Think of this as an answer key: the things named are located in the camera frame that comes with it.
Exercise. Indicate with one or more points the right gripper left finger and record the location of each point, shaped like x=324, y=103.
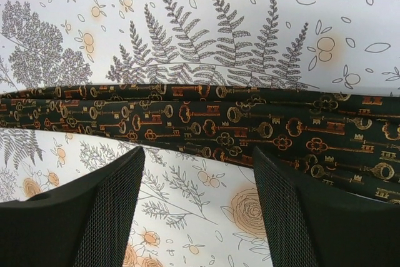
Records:
x=85, y=222

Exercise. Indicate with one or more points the floral patterned table mat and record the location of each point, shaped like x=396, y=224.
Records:
x=190, y=210

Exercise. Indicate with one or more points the black tie with gold keys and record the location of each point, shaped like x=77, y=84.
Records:
x=347, y=141

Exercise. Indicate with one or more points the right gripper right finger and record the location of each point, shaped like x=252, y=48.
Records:
x=310, y=224

